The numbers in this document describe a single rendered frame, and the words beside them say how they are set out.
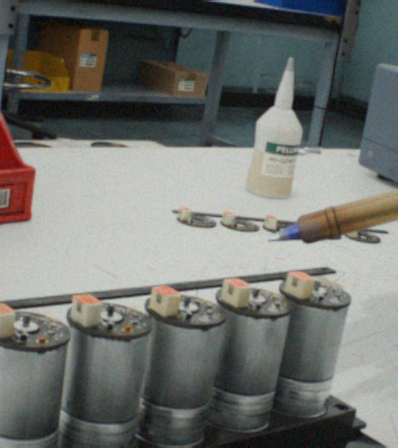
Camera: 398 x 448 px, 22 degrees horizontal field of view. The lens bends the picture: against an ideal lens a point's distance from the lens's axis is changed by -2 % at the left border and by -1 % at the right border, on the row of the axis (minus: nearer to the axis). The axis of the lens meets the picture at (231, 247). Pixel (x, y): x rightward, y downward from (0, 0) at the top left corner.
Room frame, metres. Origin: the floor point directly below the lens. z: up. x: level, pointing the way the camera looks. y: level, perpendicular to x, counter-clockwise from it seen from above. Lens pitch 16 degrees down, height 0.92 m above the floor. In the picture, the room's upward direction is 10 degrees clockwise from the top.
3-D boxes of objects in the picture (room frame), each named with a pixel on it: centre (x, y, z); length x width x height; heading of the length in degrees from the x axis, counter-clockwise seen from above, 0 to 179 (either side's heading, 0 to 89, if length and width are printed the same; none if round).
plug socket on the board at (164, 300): (0.29, 0.02, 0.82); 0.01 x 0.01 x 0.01; 43
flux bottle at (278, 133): (0.74, -0.02, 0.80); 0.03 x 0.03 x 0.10
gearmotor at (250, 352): (0.32, -0.01, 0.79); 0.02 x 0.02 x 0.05
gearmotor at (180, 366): (0.30, 0.01, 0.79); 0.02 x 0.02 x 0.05
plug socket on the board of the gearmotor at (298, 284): (0.33, -0.02, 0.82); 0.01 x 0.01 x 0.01; 43
